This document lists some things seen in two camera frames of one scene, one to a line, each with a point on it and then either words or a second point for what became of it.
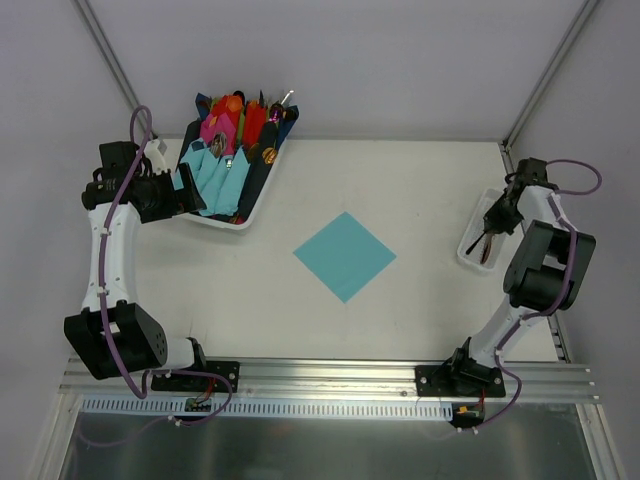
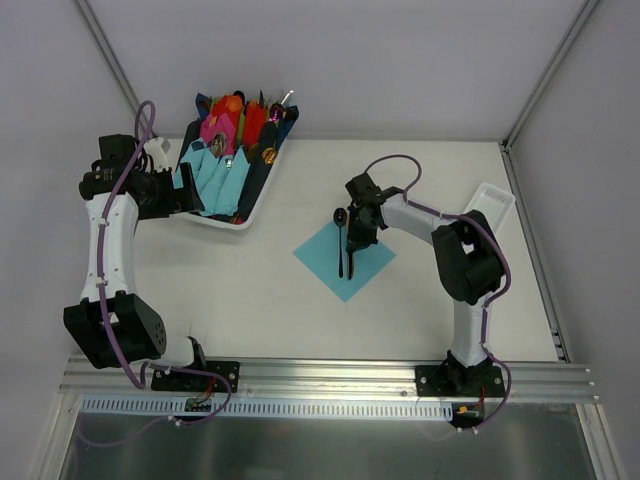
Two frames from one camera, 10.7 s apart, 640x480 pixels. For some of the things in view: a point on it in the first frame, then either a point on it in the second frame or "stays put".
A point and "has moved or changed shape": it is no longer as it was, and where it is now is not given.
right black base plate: x=451 y=380 stays put
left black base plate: x=201 y=383 stays put
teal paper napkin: x=345 y=256 stays put
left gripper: x=185 y=195 stays put
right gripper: x=501 y=218 → x=360 y=236
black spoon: x=475 y=242 has moved or changed shape
